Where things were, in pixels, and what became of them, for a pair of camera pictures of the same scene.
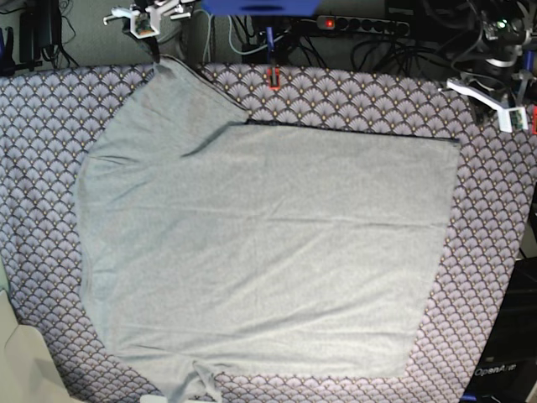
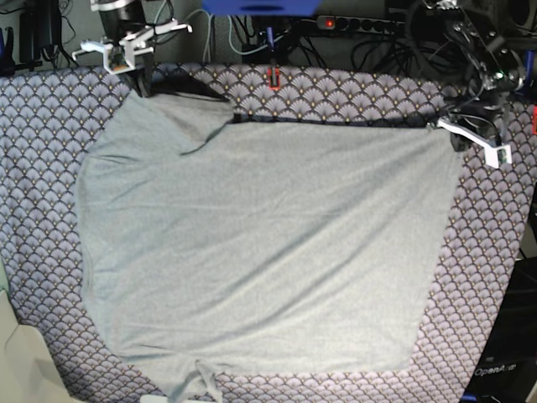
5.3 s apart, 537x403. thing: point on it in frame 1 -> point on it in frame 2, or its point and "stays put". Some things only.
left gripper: (146, 18) -> (137, 49)
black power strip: (337, 22) stays put
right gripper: (483, 90) -> (481, 128)
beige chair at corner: (28, 373) stays put
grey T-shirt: (266, 248) stays put
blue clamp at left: (7, 66) stays put
